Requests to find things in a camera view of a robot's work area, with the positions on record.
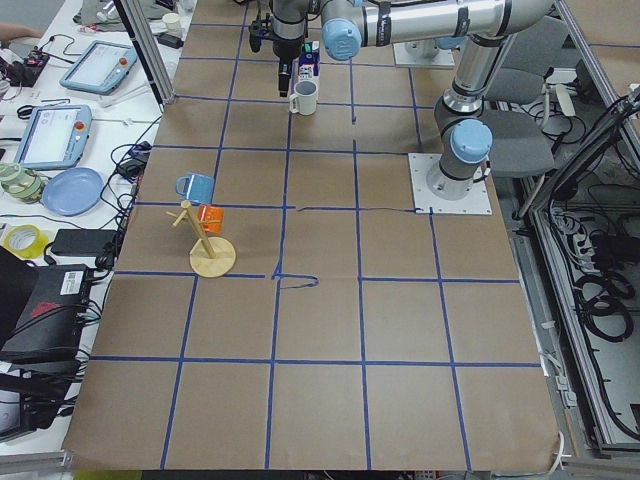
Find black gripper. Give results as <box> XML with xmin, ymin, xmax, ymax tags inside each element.
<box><xmin>249</xmin><ymin>14</ymin><xmax>307</xmax><ymax>97</ymax></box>

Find white mug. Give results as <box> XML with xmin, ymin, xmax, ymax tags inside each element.
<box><xmin>289</xmin><ymin>79</ymin><xmax>318</xmax><ymax>116</ymax></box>

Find blue white milk carton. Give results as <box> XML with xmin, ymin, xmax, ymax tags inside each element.
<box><xmin>297</xmin><ymin>41</ymin><xmax>320</xmax><ymax>85</ymax></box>

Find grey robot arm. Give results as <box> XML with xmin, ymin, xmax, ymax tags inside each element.
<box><xmin>248</xmin><ymin>0</ymin><xmax>551</xmax><ymax>119</ymax></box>

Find blue mug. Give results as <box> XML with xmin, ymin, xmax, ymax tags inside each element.
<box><xmin>175</xmin><ymin>172</ymin><xmax>214</xmax><ymax>204</ymax></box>

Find orange mug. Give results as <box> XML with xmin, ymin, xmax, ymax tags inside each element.
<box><xmin>197</xmin><ymin>204</ymin><xmax>224</xmax><ymax>234</ymax></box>

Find blue teach pendant upper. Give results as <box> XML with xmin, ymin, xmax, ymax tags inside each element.
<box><xmin>59</xmin><ymin>41</ymin><xmax>138</xmax><ymax>95</ymax></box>

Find blue teach pendant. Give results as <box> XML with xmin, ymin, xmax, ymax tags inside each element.
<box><xmin>14</xmin><ymin>105</ymin><xmax>93</xmax><ymax>170</ymax></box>
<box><xmin>59</xmin><ymin>41</ymin><xmax>138</xmax><ymax>95</ymax></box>

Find wooden mug tree stand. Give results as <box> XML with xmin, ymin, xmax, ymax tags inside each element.
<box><xmin>168</xmin><ymin>200</ymin><xmax>237</xmax><ymax>278</ymax></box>

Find blue teach pendant lower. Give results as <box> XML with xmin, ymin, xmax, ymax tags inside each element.
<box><xmin>14</xmin><ymin>105</ymin><xmax>93</xmax><ymax>170</ymax></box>

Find blue plate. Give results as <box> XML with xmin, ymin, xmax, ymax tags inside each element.
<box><xmin>41</xmin><ymin>167</ymin><xmax>104</xmax><ymax>216</ymax></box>

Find grey office chair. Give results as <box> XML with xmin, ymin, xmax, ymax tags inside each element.
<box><xmin>481</xmin><ymin>16</ymin><xmax>568</xmax><ymax>178</ymax></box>

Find black power adapter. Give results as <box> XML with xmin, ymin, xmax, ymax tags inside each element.
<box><xmin>50</xmin><ymin>229</ymin><xmax>116</xmax><ymax>257</ymax></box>

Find green tape rolls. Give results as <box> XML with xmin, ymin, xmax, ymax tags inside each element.
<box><xmin>1</xmin><ymin>163</ymin><xmax>45</xmax><ymax>203</ymax></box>

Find yellow tape roll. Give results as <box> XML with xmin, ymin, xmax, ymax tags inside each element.
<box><xmin>3</xmin><ymin>225</ymin><xmax>49</xmax><ymax>259</ymax></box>

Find black computer box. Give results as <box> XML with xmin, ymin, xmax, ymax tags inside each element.
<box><xmin>1</xmin><ymin>264</ymin><xmax>101</xmax><ymax>365</ymax></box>

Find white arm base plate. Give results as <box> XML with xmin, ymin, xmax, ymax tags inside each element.
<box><xmin>408</xmin><ymin>153</ymin><xmax>492</xmax><ymax>215</ymax></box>

